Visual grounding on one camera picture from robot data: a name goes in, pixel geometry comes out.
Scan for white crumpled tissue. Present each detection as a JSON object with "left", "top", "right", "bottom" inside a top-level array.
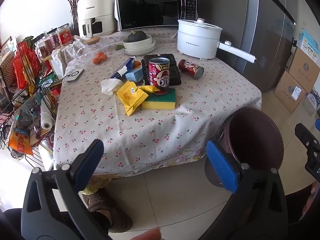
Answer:
[{"left": 101, "top": 78, "right": 123, "bottom": 95}]

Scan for light blue carton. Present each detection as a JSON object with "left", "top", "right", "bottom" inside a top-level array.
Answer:
[{"left": 125, "top": 69, "right": 145, "bottom": 82}]

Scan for black microwave oven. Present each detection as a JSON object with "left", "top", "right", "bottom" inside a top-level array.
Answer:
[{"left": 116, "top": 0, "right": 198, "bottom": 32}]

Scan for small yellow snack packet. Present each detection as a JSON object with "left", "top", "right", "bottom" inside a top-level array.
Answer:
[{"left": 137, "top": 85, "right": 160, "bottom": 94}]

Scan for person's left hand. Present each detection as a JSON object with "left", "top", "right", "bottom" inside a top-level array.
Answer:
[{"left": 130, "top": 227, "right": 162, "bottom": 240}]

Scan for red plastic bag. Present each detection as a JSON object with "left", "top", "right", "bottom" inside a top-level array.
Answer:
[{"left": 13, "top": 41, "right": 40, "bottom": 88}]

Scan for person's right hand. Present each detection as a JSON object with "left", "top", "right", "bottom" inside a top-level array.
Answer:
[{"left": 310, "top": 182, "right": 320, "bottom": 205}]

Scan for white air fryer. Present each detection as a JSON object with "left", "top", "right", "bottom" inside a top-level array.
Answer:
[{"left": 77, "top": 0, "right": 115, "bottom": 37}]

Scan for brown plastic waste bin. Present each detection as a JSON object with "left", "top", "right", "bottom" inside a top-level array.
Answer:
[{"left": 204, "top": 107, "right": 284, "bottom": 188}]

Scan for blue white printed box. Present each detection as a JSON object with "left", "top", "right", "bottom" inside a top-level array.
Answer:
[{"left": 301, "top": 29, "right": 320, "bottom": 63}]

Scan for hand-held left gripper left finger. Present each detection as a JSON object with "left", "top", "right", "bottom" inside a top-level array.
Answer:
[{"left": 21, "top": 139, "right": 110, "bottom": 240}]

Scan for grey refrigerator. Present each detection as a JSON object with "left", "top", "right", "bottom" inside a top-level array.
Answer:
[{"left": 217, "top": 0, "right": 299, "bottom": 92}]

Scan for glass jar wooden lid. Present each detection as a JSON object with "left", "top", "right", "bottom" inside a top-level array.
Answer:
[{"left": 75, "top": 37, "right": 108, "bottom": 61}]

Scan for brown fuzzy slipper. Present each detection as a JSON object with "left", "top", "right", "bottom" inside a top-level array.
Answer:
[{"left": 82, "top": 187, "right": 133, "bottom": 233}]

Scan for white ceramic bowl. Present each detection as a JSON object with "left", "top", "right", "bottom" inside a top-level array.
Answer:
[{"left": 123, "top": 34, "right": 152, "bottom": 50}]

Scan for orange printed packet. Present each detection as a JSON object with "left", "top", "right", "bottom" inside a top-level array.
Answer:
[{"left": 9, "top": 127, "right": 34, "bottom": 155}]

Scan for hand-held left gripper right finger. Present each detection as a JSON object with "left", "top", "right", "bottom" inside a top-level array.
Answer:
[{"left": 197, "top": 140, "right": 288, "bottom": 240}]

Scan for large yellow snack packet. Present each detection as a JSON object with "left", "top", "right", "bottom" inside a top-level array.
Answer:
[{"left": 116, "top": 81, "right": 149, "bottom": 117}]

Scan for cherry print tablecloth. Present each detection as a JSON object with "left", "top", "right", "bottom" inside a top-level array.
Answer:
[{"left": 53, "top": 26, "right": 262, "bottom": 178}]

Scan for dark blue printed box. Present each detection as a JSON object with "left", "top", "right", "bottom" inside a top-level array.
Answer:
[{"left": 111, "top": 57, "right": 137, "bottom": 79}]

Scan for white electric cooking pot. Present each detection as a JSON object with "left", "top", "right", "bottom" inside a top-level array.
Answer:
[{"left": 177, "top": 18, "right": 257, "bottom": 64}]

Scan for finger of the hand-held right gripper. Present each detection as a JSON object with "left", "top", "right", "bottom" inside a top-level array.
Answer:
[{"left": 294, "top": 123, "right": 317, "bottom": 151}]

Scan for woven basket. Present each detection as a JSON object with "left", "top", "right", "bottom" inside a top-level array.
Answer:
[{"left": 0, "top": 51, "right": 17, "bottom": 87}]

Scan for black wire rack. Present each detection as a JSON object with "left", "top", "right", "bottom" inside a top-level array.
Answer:
[{"left": 0, "top": 37, "right": 63, "bottom": 167}]

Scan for glass jar red label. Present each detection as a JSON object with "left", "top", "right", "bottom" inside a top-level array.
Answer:
[
  {"left": 36, "top": 37, "right": 53, "bottom": 56},
  {"left": 46, "top": 31, "right": 60, "bottom": 48},
  {"left": 56, "top": 24, "right": 73, "bottom": 47}
]

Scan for large brown cardboard box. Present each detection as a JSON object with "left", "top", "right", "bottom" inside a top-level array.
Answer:
[{"left": 274, "top": 70, "right": 313, "bottom": 114}]

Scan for dried branches in vase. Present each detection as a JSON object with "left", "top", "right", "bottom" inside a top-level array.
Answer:
[{"left": 54, "top": 0, "right": 85, "bottom": 36}]

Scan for dark green squash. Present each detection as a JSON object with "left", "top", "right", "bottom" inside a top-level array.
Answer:
[{"left": 127, "top": 30, "right": 148, "bottom": 43}]

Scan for flat printed box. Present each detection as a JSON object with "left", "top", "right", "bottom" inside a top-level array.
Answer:
[{"left": 306, "top": 87, "right": 320, "bottom": 117}]

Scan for yellow green sponge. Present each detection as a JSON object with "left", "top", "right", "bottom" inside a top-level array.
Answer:
[{"left": 142, "top": 88, "right": 176, "bottom": 110}]

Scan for red cartoon drink can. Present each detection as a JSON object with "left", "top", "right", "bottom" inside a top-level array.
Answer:
[
  {"left": 178, "top": 59, "right": 204, "bottom": 80},
  {"left": 148, "top": 57, "right": 170, "bottom": 95}
]

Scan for white string roll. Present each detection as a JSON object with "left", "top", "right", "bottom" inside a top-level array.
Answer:
[{"left": 40, "top": 102, "right": 55, "bottom": 130}]

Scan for yellow floral undercloth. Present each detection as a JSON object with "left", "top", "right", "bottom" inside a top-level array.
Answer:
[{"left": 79, "top": 150, "right": 208, "bottom": 195}]

